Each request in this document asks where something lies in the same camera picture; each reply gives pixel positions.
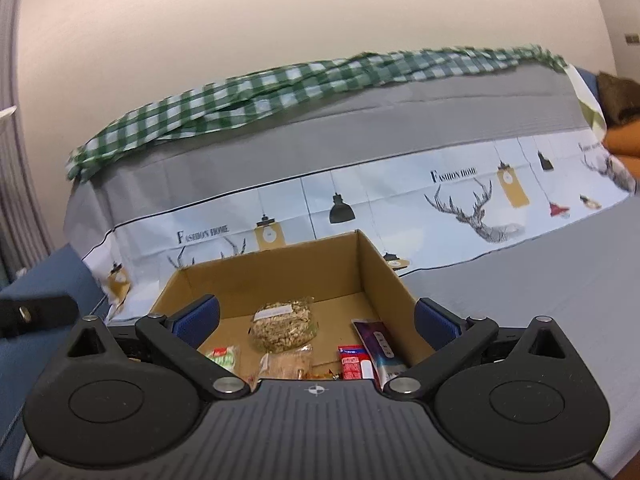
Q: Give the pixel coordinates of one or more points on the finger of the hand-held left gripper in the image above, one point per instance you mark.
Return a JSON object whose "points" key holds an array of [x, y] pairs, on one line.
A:
{"points": [[45, 312]]}

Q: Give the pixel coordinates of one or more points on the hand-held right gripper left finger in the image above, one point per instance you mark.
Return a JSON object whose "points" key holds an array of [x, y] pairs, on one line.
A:
{"points": [[197, 321]]}

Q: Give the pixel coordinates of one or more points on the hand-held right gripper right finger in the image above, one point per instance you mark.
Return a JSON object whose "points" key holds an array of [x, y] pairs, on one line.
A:
{"points": [[437, 324]]}

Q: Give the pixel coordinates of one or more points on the green label nut snack packet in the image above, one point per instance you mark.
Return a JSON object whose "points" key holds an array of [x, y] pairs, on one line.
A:
{"points": [[225, 357]]}

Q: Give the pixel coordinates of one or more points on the dark purple snack packet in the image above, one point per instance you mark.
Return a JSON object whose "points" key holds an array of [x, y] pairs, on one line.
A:
{"points": [[377, 345]]}

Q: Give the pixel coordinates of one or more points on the round grain snack packet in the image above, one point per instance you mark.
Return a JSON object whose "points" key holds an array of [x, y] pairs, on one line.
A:
{"points": [[282, 327]]}

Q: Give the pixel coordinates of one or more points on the red blue stick packet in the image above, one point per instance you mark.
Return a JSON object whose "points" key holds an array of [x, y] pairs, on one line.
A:
{"points": [[352, 362]]}

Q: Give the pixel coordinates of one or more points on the brown cardboard box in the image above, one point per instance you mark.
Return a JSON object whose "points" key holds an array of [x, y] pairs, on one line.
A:
{"points": [[280, 270]]}

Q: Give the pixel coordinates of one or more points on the beige snack packet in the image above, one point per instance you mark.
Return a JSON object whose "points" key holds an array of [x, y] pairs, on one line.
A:
{"points": [[287, 362]]}

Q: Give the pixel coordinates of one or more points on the grey window curtain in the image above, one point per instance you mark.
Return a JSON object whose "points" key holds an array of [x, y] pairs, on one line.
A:
{"points": [[15, 185]]}

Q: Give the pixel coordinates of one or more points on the white flat object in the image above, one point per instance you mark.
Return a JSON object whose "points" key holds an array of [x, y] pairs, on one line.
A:
{"points": [[7, 112]]}

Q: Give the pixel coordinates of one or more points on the green checked cloth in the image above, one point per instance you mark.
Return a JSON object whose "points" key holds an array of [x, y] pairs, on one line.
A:
{"points": [[200, 105]]}

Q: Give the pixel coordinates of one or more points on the grey printed bed sheet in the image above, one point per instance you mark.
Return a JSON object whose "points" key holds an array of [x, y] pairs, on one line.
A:
{"points": [[350, 125]]}

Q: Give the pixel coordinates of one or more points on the orange pillow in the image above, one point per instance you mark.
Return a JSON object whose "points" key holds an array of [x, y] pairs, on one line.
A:
{"points": [[625, 140]]}

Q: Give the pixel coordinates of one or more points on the white patterned pillow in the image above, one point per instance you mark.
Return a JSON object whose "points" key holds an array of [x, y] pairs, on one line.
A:
{"points": [[587, 100]]}

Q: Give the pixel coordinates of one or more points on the brown furry pillow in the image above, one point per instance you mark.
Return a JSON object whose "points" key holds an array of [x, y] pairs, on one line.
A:
{"points": [[620, 95]]}

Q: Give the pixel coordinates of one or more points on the wall socket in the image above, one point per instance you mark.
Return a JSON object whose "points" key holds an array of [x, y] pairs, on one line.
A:
{"points": [[633, 38]]}

